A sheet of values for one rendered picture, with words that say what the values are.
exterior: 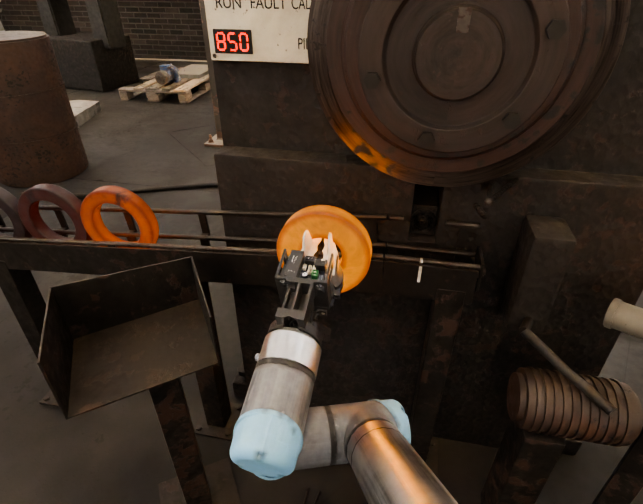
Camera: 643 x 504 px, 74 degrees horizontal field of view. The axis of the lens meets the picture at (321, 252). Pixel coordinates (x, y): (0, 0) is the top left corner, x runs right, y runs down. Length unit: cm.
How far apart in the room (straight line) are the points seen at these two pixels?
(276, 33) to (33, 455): 137
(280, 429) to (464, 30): 55
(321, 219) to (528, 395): 55
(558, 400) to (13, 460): 148
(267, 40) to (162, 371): 66
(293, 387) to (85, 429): 120
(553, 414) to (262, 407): 65
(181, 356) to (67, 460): 79
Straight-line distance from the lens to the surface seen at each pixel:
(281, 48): 94
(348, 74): 74
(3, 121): 337
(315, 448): 60
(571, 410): 100
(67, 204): 120
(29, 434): 172
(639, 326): 97
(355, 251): 68
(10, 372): 196
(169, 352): 89
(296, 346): 53
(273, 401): 50
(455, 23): 67
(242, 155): 99
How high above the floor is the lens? 121
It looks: 33 degrees down
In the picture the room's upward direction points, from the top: straight up
